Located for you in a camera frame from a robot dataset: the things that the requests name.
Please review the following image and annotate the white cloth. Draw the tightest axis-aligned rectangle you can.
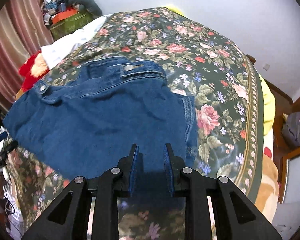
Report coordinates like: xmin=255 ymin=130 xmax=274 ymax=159
xmin=40 ymin=15 xmax=110 ymax=69

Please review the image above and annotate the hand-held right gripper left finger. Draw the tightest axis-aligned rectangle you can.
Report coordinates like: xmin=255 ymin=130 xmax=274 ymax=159
xmin=21 ymin=144 xmax=140 ymax=240

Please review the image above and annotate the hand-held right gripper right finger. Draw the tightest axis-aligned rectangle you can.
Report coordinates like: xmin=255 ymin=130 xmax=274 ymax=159
xmin=163 ymin=143 xmax=283 ymax=240

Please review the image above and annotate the orange box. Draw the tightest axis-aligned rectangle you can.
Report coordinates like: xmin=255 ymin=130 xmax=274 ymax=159
xmin=51 ymin=9 xmax=79 ymax=24

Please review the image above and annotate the red plush toy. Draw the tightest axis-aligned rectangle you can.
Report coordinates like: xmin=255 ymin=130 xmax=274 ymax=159
xmin=18 ymin=50 xmax=50 ymax=92

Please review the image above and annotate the pile of clothes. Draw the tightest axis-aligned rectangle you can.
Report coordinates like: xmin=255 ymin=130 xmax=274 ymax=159
xmin=41 ymin=0 xmax=74 ymax=25

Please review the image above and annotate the tangle of cables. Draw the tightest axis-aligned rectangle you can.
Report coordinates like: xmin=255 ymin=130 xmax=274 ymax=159
xmin=0 ymin=170 xmax=19 ymax=222

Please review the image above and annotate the grey pillow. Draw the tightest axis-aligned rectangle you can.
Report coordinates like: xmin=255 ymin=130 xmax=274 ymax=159
xmin=67 ymin=0 xmax=103 ymax=15

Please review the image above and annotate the printed fleece blanket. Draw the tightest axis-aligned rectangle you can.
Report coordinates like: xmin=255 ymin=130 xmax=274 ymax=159
xmin=255 ymin=127 xmax=279 ymax=228

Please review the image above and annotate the grey backpack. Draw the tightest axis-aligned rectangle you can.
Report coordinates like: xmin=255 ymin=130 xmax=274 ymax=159
xmin=281 ymin=112 xmax=300 ymax=148

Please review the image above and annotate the striped pink curtain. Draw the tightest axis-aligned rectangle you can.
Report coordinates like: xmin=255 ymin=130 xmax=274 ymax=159
xmin=0 ymin=0 xmax=54 ymax=110

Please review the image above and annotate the blue denim jacket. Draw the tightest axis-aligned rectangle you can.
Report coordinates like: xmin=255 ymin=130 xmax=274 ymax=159
xmin=2 ymin=56 xmax=199 ymax=198

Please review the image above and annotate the floral blanket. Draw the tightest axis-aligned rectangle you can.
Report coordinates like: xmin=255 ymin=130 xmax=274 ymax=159
xmin=4 ymin=7 xmax=263 ymax=240

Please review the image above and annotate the green patterned box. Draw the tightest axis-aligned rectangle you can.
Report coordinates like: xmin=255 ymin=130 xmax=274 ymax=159
xmin=49 ymin=11 xmax=94 ymax=40

